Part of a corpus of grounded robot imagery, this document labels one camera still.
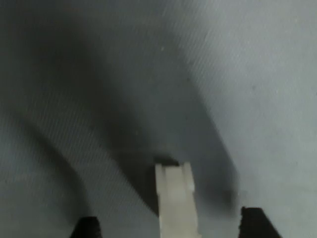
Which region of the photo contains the small white plastic terminal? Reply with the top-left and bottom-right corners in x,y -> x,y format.
155,162 -> 203,238

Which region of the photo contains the dark grey mat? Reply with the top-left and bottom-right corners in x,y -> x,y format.
0,0 -> 317,238

